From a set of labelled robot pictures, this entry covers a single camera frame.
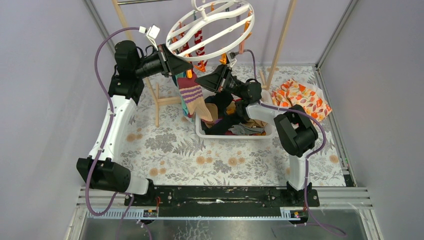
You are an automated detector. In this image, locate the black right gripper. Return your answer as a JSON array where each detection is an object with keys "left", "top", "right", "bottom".
[{"left": 194, "top": 64, "right": 244, "bottom": 100}]

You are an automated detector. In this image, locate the green and blue sock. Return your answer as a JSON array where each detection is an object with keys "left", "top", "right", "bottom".
[{"left": 172, "top": 73, "right": 195, "bottom": 123}]

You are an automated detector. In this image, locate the maroon purple striped tan sock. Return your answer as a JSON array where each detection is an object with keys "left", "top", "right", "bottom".
[{"left": 178, "top": 71, "right": 212, "bottom": 121}]

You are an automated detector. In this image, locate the white round clip hanger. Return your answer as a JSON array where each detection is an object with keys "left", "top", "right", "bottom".
[{"left": 166, "top": 0, "right": 255, "bottom": 63}]

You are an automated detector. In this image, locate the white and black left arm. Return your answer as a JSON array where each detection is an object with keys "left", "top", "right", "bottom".
[{"left": 76, "top": 40, "right": 193, "bottom": 206}]

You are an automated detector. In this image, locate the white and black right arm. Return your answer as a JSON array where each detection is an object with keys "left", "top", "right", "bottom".
[{"left": 195, "top": 65, "right": 319, "bottom": 206}]

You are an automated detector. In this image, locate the red white striped sock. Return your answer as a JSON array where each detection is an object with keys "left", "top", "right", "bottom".
[{"left": 180, "top": 29, "right": 208, "bottom": 69}]

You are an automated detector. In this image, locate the black sock in basket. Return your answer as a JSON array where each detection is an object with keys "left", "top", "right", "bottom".
[{"left": 201, "top": 92, "right": 249, "bottom": 136}]

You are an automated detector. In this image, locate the white plastic laundry basket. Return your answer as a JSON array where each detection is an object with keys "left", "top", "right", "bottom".
[{"left": 195, "top": 90, "right": 276, "bottom": 140}]

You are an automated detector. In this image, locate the orange floral cloth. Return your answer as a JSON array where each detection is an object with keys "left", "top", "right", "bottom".
[{"left": 270, "top": 78, "right": 333, "bottom": 122}]

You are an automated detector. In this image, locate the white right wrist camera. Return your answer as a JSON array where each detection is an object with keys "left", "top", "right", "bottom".
[{"left": 226, "top": 52, "right": 239, "bottom": 68}]

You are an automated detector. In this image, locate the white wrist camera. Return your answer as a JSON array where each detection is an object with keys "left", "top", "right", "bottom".
[
  {"left": 226, "top": 52, "right": 239, "bottom": 68},
  {"left": 138, "top": 25, "right": 160, "bottom": 50}
]

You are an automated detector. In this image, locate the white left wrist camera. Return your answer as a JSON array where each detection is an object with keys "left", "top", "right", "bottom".
[{"left": 138, "top": 25, "right": 160, "bottom": 50}]

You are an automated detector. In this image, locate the wooden drying rack frame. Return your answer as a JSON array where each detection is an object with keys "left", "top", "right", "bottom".
[{"left": 112, "top": 0, "right": 297, "bottom": 127}]

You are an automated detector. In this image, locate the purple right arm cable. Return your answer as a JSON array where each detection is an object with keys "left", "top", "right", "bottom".
[{"left": 243, "top": 48, "right": 349, "bottom": 239}]

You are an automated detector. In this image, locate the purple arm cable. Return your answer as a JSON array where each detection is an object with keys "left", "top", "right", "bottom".
[
  {"left": 243, "top": 48, "right": 349, "bottom": 239},
  {"left": 84, "top": 26, "right": 153, "bottom": 240}
]

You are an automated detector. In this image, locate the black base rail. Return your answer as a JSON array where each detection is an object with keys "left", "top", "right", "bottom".
[{"left": 124, "top": 185, "right": 320, "bottom": 218}]

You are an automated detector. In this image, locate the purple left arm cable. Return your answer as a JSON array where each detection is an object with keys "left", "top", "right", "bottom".
[{"left": 84, "top": 26, "right": 153, "bottom": 240}]

